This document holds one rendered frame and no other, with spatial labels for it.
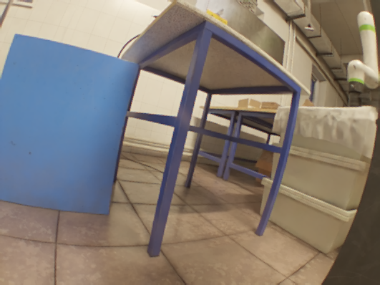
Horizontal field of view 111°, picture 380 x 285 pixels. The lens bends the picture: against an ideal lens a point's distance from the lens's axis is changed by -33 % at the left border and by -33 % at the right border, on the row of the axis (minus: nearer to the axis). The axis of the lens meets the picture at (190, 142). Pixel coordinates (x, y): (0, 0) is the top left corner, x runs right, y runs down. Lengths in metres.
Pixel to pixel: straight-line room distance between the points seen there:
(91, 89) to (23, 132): 0.29
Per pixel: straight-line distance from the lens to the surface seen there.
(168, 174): 0.52
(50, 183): 0.77
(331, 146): 1.04
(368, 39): 1.37
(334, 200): 1.01
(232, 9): 0.92
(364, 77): 1.19
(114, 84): 0.73
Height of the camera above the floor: 0.40
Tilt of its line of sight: 3 degrees down
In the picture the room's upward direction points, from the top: 14 degrees clockwise
